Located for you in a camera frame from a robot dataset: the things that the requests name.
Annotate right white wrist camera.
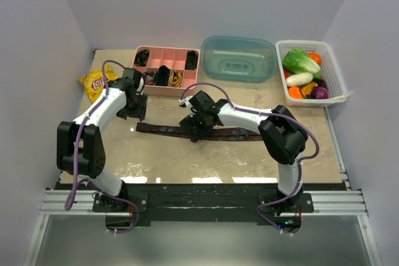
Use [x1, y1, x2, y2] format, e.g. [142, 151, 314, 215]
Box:
[178, 96, 193, 109]

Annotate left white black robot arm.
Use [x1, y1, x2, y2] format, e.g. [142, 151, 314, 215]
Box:
[57, 69, 148, 211]

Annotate rolled dark blue tie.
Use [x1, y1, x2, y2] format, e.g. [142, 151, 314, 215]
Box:
[155, 65, 170, 87]

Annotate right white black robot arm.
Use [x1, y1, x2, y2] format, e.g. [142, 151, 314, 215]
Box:
[179, 91, 308, 212]

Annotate pink divided organizer tray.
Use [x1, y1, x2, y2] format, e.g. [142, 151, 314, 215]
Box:
[132, 45, 200, 97]

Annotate orange fruit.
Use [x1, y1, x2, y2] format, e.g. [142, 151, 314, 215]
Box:
[309, 52, 322, 65]

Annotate dark purple eggplant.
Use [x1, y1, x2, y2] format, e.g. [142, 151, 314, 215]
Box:
[314, 78, 328, 90]

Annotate blue transparent plastic bin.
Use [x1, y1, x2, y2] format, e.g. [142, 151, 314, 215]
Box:
[199, 36, 278, 83]

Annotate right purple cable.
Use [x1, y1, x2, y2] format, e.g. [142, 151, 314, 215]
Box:
[180, 82, 319, 232]

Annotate rolled yellow tie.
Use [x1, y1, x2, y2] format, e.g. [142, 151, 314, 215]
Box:
[168, 71, 183, 88]

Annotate white radish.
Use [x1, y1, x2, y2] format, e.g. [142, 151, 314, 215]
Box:
[286, 72, 314, 87]

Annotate rolled black tie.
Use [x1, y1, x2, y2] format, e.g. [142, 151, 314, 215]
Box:
[133, 49, 150, 67]
[185, 50, 198, 70]

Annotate rolled black tie back left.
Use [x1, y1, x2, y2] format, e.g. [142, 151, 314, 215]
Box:
[133, 49, 150, 67]

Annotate yellow Lays chips bag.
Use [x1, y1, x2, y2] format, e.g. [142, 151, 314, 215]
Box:
[77, 63, 117, 103]

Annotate dark brown patterned tie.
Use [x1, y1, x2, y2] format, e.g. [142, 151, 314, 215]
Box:
[136, 122, 262, 141]

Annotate orange carrot piece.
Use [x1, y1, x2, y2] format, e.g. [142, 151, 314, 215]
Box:
[288, 87, 305, 100]

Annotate white plastic basket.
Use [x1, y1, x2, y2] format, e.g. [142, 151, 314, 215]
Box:
[276, 40, 350, 107]

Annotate rolled black tie back right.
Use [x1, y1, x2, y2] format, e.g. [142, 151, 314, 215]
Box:
[185, 50, 198, 70]

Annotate green lettuce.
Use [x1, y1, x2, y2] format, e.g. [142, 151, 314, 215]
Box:
[282, 49, 322, 78]

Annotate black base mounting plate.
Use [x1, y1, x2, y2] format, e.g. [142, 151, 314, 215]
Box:
[93, 183, 314, 233]

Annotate purple onion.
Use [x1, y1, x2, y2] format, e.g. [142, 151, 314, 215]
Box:
[310, 87, 329, 100]

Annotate orange yellow pepper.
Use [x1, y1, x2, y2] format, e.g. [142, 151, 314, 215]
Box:
[300, 82, 318, 98]

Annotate rolled dark patterned tie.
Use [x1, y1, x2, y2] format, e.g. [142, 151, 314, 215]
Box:
[143, 72, 157, 85]

